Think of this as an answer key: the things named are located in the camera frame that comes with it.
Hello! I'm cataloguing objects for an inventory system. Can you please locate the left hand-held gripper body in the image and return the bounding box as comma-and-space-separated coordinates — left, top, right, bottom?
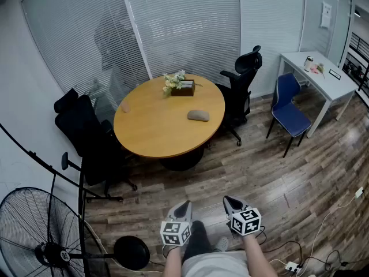
160, 215, 193, 246

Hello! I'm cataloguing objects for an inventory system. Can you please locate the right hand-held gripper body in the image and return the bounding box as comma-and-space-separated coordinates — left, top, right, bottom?
230, 208, 262, 239

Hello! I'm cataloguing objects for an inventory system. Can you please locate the beige oblong pouch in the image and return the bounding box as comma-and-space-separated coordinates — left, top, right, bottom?
187, 110, 210, 123

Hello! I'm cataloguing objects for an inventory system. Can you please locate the person's left forearm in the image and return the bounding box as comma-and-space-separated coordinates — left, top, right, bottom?
163, 243, 186, 277

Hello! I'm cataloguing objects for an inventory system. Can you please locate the person's right forearm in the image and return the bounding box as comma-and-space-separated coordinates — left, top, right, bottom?
241, 234, 279, 277

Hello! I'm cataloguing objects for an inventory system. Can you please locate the person's black trouser leg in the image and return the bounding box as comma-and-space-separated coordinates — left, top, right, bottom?
182, 220, 214, 261

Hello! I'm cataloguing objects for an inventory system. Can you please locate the person's white shoe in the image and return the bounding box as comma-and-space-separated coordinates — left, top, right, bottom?
214, 236, 230, 252

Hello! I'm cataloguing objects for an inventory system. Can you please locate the person's grey shirt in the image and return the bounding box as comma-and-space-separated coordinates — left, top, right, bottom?
180, 249, 252, 277

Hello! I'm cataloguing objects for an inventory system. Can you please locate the white power strip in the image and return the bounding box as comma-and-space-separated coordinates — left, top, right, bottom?
284, 261, 303, 273

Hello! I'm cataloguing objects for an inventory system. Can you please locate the round wooden table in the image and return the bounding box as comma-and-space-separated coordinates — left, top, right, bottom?
113, 73, 226, 172

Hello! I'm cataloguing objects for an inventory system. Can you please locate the blue padded chair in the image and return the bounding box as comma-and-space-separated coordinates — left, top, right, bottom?
265, 72, 312, 158

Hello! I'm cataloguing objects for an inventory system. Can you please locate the black office chair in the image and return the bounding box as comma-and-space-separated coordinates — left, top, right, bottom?
214, 45, 263, 147
54, 88, 138, 203

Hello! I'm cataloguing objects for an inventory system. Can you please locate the dark brown wooden tissue box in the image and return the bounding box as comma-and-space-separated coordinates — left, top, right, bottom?
170, 79, 196, 98

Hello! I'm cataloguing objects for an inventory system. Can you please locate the black floor fan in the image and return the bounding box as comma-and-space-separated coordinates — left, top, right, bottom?
0, 186, 151, 277

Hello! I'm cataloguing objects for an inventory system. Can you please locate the pale artificial flower bunch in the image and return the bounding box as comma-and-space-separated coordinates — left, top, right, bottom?
161, 70, 203, 98

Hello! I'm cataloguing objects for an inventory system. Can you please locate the white rectangular desk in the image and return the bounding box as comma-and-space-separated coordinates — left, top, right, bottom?
278, 51, 360, 139

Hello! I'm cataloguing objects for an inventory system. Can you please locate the pink flower bunch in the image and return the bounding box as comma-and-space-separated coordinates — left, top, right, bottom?
311, 63, 326, 80

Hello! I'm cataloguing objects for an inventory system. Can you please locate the black metal railing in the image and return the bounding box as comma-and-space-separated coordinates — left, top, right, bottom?
343, 32, 369, 107

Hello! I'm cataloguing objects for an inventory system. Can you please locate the black cable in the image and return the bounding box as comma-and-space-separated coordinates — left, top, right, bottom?
253, 226, 369, 274

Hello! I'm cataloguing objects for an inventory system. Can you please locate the white cable with plug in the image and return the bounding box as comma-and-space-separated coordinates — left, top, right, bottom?
299, 186, 365, 269

